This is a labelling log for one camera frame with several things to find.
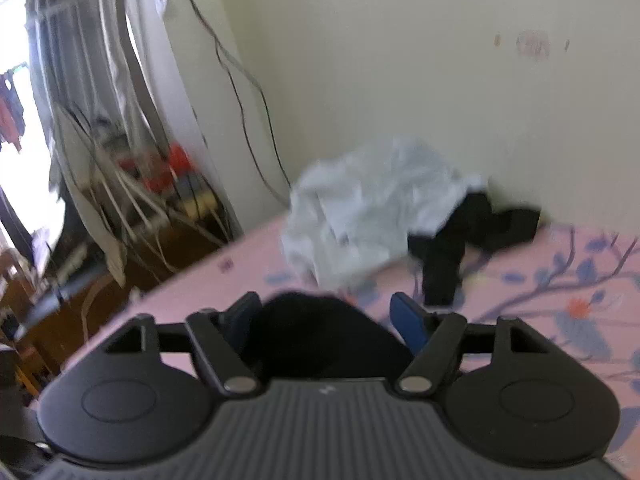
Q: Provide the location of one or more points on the dark cloth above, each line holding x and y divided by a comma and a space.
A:
320, 335

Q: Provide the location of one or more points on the pale wall sticker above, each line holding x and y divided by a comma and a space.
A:
533, 44

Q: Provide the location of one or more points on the bright window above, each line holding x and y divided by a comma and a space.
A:
20, 180

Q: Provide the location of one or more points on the pink floral bedsheet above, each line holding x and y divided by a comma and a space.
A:
525, 285

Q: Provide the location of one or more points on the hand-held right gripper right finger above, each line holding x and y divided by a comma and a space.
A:
407, 317

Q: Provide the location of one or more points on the plain black garment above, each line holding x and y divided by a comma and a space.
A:
445, 250

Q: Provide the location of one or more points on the white crumpled garment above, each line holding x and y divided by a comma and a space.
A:
360, 200

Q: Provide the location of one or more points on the hanging dark clothes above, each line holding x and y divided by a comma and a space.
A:
11, 110

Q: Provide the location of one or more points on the red cloth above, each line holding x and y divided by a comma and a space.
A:
180, 159

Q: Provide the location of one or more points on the grey curtain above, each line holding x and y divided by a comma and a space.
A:
75, 60

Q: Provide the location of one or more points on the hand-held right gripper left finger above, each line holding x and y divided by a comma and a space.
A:
243, 317

